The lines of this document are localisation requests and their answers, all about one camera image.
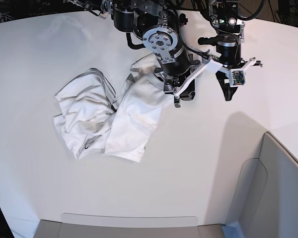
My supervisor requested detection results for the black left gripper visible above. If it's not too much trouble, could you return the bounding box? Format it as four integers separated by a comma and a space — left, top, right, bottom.
216, 42, 241, 101

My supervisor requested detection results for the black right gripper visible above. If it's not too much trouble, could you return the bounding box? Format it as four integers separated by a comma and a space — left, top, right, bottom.
154, 48, 201, 95

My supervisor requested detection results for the white t-shirt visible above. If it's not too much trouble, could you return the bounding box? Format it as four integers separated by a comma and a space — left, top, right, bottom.
54, 54, 173, 162

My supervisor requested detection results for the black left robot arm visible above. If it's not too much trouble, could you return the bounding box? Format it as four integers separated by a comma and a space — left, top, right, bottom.
198, 0, 245, 69

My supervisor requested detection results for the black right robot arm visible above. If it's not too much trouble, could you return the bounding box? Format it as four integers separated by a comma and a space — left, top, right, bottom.
71, 0, 200, 94

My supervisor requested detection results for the grey cardboard box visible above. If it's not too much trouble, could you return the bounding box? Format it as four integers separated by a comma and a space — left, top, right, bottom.
35, 132, 298, 238

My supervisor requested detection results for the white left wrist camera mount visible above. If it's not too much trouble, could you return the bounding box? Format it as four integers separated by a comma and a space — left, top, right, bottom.
219, 58, 263, 87

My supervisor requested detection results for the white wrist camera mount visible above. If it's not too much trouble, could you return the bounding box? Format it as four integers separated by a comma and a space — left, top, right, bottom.
219, 58, 263, 87
173, 55, 223, 108

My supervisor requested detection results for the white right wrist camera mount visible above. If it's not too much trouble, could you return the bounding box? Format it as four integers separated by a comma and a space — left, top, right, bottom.
173, 55, 223, 108

